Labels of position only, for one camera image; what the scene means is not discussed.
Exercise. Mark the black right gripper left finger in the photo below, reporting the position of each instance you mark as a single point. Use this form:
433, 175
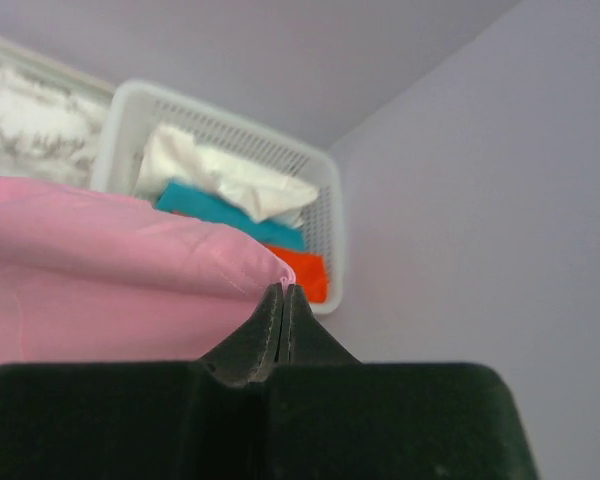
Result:
248, 354

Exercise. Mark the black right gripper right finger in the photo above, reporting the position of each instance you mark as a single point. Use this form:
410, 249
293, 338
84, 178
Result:
303, 339

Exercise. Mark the pink t shirt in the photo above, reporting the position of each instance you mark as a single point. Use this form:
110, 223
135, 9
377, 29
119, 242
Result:
88, 276

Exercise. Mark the orange folded t shirt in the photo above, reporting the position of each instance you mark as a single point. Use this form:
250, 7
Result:
310, 270

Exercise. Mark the teal folded t shirt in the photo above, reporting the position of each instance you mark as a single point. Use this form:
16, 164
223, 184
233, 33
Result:
188, 201

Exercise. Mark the white folded t shirt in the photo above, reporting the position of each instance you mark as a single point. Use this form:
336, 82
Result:
172, 154

